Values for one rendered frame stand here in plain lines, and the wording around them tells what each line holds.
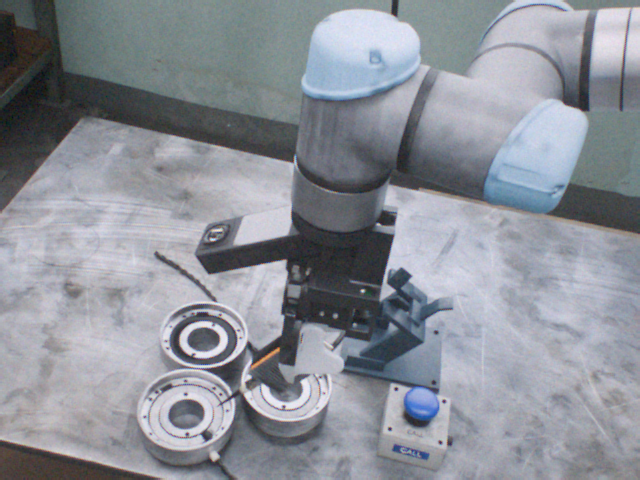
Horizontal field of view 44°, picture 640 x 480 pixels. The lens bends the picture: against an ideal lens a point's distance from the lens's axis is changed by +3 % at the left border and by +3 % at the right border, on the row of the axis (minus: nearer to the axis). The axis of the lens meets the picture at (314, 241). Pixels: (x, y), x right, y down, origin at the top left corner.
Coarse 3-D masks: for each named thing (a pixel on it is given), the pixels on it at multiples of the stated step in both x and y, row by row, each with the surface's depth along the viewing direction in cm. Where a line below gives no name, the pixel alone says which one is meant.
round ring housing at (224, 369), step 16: (192, 304) 96; (208, 304) 97; (176, 320) 96; (240, 320) 95; (160, 336) 92; (192, 336) 95; (208, 336) 96; (224, 336) 95; (160, 352) 92; (192, 352) 92; (208, 352) 92; (240, 352) 92; (176, 368) 90; (192, 368) 89; (208, 368) 90; (224, 368) 91
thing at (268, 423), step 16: (304, 384) 91; (320, 384) 91; (272, 400) 88; (304, 400) 89; (320, 400) 89; (256, 416) 87; (272, 416) 85; (304, 416) 86; (320, 416) 88; (272, 432) 87; (288, 432) 87; (304, 432) 89
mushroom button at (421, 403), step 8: (408, 392) 86; (416, 392) 86; (424, 392) 86; (432, 392) 87; (408, 400) 85; (416, 400) 85; (424, 400) 85; (432, 400) 86; (408, 408) 85; (416, 408) 85; (424, 408) 85; (432, 408) 85; (416, 416) 85; (424, 416) 84; (432, 416) 85
